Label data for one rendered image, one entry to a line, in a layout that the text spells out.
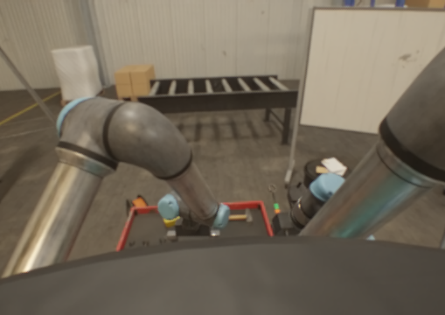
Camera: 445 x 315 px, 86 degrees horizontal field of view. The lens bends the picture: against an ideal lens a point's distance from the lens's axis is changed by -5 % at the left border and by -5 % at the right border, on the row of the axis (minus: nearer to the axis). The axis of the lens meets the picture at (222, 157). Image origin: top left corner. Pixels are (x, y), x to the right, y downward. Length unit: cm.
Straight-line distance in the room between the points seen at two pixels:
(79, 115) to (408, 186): 51
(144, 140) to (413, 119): 37
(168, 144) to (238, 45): 830
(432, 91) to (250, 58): 857
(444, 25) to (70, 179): 296
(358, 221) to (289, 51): 879
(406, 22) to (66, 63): 664
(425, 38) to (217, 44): 658
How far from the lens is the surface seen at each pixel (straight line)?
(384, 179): 32
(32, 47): 1022
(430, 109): 27
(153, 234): 134
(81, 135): 50
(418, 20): 297
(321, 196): 59
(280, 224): 70
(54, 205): 51
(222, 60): 871
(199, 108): 382
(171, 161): 46
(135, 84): 691
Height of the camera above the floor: 184
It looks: 29 degrees down
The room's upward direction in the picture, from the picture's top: 1 degrees counter-clockwise
